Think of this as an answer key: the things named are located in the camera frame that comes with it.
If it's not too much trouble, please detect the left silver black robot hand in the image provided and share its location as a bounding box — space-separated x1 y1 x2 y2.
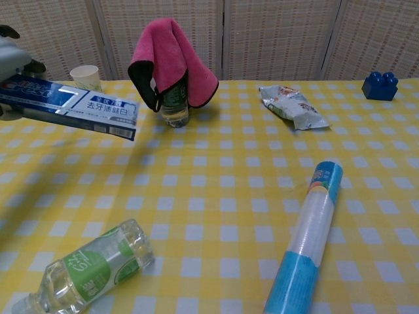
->
0 25 47 122

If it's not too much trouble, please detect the blue white toothpaste box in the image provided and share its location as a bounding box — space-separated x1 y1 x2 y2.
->
0 75 141 142

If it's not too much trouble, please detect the woven folding screen panel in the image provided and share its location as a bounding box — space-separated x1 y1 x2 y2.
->
223 0 342 81
322 0 419 80
98 0 226 81
0 0 115 82

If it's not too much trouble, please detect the white paper cup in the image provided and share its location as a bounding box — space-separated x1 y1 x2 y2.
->
69 65 101 93

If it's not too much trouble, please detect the pink microfiber cloth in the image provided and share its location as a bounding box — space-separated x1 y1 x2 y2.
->
127 18 219 113

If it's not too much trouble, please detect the clear bottle under cloth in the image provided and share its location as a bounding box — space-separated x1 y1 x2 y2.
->
156 75 191 128

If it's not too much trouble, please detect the green label plastic bottle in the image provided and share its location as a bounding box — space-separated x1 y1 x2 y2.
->
11 218 155 314

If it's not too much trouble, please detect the yellow white checked tablecloth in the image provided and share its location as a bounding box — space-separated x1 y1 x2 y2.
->
0 78 419 314

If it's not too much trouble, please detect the white snack bag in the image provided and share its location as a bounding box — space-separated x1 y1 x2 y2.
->
257 84 330 131

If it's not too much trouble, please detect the clear blue tube roll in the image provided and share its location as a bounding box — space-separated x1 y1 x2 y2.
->
263 160 344 314

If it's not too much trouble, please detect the blue toy building block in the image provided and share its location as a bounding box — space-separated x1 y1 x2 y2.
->
361 71 399 101

